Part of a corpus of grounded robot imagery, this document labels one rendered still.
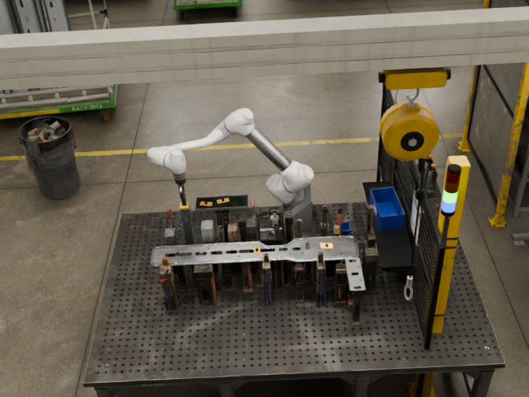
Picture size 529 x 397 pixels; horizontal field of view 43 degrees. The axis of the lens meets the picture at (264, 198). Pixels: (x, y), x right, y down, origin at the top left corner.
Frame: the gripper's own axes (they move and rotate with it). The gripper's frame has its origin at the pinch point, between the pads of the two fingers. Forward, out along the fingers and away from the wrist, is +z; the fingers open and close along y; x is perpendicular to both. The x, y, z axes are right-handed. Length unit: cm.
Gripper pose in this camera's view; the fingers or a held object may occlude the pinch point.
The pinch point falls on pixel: (183, 201)
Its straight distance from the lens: 468.7
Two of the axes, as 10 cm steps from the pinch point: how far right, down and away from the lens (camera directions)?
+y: 0.2, 6.2, -7.9
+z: 0.5, 7.8, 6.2
